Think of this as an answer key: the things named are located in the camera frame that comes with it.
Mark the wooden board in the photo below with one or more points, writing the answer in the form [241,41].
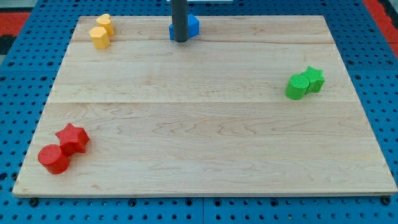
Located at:
[208,117]

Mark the green star block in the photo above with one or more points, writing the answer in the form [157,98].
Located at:
[315,78]

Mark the red star block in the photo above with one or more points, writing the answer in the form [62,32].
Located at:
[72,139]

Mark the blue block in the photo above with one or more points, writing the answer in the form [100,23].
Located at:
[193,27]

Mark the green cylinder block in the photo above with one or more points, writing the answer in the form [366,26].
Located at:
[297,87]

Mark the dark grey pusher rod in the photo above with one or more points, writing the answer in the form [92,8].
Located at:
[179,14]

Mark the yellow hexagon block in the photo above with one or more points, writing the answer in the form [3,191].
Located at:
[100,37]

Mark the yellow heart block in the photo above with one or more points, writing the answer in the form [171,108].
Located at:
[105,21]

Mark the red cylinder block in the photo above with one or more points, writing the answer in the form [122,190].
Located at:
[53,159]

